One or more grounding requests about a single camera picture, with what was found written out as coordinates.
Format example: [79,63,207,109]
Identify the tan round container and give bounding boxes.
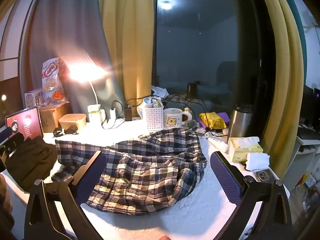
[59,114,87,130]

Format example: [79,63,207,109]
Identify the yellow curtain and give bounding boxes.
[98,0,157,107]
[257,0,305,178]

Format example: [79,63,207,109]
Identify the coiled black cable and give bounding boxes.
[53,126,79,137]

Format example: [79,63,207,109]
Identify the white tube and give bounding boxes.
[204,131,229,153]

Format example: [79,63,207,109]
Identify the small printed box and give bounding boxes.
[24,89,45,108]

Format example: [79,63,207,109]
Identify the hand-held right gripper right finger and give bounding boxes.
[210,151,293,240]

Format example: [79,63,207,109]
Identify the plaid flannel shirt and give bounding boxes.
[51,127,208,215]

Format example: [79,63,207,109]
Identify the cardboard box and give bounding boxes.
[39,102,73,133]

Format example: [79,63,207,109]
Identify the dark cloth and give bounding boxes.
[5,136,58,192]

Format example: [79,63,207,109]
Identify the charger black cable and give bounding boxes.
[101,100,125,128]

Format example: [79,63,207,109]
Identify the steel thermos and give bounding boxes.
[227,104,253,144]

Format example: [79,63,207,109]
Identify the white folded towel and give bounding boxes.
[246,152,271,172]

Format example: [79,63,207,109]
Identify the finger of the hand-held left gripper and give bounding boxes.
[0,133,25,167]
[0,127,19,145]

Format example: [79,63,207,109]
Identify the green white milk carton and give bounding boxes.
[87,104,102,123]

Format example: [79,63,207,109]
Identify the pale yellow tissue box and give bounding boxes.
[228,137,264,162]

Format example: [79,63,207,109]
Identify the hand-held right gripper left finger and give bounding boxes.
[24,151,107,240]

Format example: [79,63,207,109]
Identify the computer monitor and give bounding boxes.
[303,85,320,127]

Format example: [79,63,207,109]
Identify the yellow printed pouch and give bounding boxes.
[199,112,227,130]

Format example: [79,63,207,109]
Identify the smartphone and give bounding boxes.
[255,169,276,183]

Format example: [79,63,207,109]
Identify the purple pouch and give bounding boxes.
[217,112,231,123]

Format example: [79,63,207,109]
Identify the white bear mug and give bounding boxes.
[163,108,192,130]

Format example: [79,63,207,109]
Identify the printed snack bag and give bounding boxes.
[41,57,70,105]

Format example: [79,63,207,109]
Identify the white plastic basket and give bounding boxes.
[144,102,164,131]

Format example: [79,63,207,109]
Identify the white desk lamp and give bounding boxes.
[67,61,109,105]

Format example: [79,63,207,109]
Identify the white textured tablecloth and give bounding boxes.
[0,119,290,240]

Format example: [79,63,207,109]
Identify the crumpled white plastic bag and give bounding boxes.
[151,85,170,98]

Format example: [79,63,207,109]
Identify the white power strip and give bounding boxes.
[101,116,142,128]

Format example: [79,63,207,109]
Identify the tablet with red screen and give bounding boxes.
[5,106,44,143]

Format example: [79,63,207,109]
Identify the grey curtain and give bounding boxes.
[20,0,125,120]

